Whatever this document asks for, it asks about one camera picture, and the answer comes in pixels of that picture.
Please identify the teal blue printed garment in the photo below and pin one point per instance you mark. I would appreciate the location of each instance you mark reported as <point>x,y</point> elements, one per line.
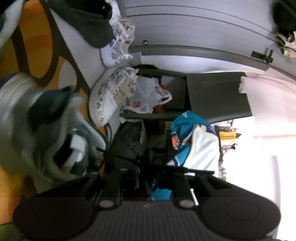
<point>182,129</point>

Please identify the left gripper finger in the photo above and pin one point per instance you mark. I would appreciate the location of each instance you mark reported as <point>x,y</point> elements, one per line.
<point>203,186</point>

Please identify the grey sneaker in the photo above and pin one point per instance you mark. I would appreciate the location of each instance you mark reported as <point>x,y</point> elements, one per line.
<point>43,134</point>
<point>11,12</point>

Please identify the black slipper near door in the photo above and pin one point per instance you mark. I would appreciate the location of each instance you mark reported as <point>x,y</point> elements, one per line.
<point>89,18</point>

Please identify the dark shoe rack frame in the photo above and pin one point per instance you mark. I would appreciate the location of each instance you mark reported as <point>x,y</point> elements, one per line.
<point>213,96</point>

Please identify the white plastic bag red print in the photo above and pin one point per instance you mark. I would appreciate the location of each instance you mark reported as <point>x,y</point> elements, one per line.
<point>148,94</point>

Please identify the white patterned sneaker far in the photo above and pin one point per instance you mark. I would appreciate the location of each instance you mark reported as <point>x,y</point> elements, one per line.
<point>116,52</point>

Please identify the green leaf mat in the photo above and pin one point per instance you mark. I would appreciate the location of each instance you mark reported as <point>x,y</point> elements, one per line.
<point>9,232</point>

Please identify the orange cat-shaped floor mat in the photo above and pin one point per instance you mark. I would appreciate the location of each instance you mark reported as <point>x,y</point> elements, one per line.
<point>32,50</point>

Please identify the white sneaker with beige laces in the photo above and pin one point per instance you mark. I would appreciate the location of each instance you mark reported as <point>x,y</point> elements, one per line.
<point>116,85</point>

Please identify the grey door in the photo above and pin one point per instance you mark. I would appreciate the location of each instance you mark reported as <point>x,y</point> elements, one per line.
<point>240,32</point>

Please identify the white cloth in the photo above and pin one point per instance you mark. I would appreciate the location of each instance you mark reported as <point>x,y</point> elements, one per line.
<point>204,152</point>

